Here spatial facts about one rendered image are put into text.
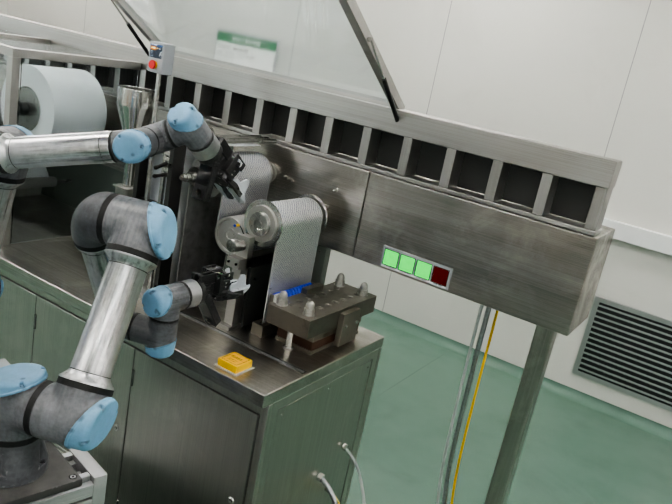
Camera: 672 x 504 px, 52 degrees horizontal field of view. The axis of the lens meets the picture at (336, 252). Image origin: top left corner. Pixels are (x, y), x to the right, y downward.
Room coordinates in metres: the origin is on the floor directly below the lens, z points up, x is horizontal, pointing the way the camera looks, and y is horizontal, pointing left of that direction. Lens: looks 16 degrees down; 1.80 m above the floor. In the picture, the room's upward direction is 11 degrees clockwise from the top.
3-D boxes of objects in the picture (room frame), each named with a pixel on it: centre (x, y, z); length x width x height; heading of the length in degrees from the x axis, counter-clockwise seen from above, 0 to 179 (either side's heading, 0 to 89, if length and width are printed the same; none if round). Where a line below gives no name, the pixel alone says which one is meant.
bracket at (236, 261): (2.05, 0.29, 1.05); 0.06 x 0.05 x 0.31; 150
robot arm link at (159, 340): (1.67, 0.42, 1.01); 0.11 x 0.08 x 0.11; 81
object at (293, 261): (2.14, 0.13, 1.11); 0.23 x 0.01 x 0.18; 150
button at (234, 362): (1.78, 0.22, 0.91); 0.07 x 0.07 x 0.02; 60
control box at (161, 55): (2.37, 0.70, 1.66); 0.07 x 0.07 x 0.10; 60
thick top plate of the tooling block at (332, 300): (2.12, 0.00, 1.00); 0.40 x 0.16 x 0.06; 150
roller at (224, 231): (2.23, 0.28, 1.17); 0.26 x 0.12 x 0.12; 150
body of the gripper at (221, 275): (1.80, 0.32, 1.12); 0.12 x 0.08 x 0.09; 150
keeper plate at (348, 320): (2.08, -0.08, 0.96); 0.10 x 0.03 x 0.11; 150
